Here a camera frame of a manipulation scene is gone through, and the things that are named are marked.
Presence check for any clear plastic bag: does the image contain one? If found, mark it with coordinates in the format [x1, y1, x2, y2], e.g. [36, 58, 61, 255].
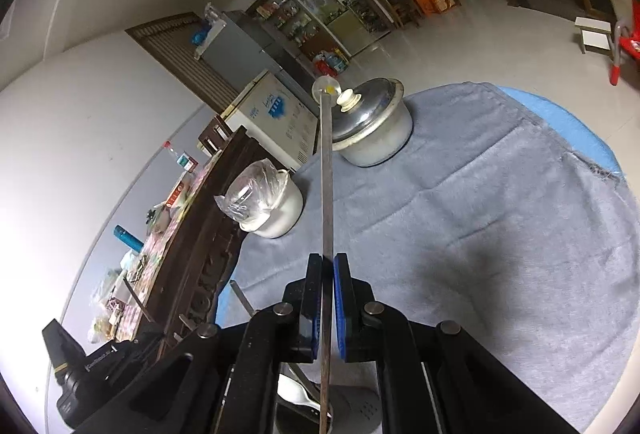
[214, 159, 291, 232]

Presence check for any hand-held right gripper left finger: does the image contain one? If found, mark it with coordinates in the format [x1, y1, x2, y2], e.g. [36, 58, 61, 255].
[82, 253, 326, 434]

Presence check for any white chest freezer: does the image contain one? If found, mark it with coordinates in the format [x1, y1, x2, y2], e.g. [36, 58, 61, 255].
[221, 70, 321, 169]

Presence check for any white pot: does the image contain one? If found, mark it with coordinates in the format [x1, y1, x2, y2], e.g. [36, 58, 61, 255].
[239, 169, 304, 239]

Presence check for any grey tablecloth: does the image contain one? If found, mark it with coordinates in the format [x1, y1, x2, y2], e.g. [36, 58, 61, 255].
[215, 81, 633, 434]

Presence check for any blue table cover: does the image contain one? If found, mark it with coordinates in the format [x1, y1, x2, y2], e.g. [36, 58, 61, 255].
[215, 86, 626, 330]

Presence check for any side table with checked cloth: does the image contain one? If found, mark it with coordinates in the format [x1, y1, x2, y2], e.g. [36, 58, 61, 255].
[87, 149, 226, 345]

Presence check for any white stool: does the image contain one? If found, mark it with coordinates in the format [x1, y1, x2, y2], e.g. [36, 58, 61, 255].
[574, 16, 613, 55]

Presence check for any blue bottle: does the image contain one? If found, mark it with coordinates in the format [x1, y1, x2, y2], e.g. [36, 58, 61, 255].
[114, 225, 145, 251]

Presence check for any white plastic spoon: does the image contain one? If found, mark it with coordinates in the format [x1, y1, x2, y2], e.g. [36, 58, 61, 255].
[277, 374, 321, 415]

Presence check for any carved dark wooden bench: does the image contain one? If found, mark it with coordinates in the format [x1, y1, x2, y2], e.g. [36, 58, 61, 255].
[132, 126, 321, 350]

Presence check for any metal pot with lid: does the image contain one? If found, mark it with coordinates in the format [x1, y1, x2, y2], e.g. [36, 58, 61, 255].
[336, 78, 413, 167]

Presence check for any metal pot lid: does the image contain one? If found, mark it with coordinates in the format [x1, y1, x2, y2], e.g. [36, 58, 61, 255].
[327, 78, 405, 145]

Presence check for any long metal spoon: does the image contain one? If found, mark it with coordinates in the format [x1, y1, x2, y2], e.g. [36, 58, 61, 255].
[311, 74, 343, 434]

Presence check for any red plastic chair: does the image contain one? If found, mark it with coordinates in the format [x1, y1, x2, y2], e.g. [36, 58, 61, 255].
[607, 0, 640, 87]

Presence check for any grey refrigerator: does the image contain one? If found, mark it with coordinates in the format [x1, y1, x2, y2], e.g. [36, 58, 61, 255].
[200, 11, 321, 99]

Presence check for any glass door display cabinet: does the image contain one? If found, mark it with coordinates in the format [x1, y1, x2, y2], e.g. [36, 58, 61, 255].
[247, 0, 393, 74]

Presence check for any wooden chair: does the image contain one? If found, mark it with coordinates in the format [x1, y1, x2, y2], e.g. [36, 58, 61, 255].
[197, 116, 233, 155]

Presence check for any wooden chopsticks pair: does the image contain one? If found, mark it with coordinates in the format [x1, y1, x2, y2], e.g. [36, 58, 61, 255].
[229, 280, 258, 319]

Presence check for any slatted wooden door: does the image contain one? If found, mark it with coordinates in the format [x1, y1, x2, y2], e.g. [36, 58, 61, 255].
[125, 11, 238, 115]

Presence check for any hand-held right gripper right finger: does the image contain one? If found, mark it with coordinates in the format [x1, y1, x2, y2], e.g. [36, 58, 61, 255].
[332, 253, 576, 434]

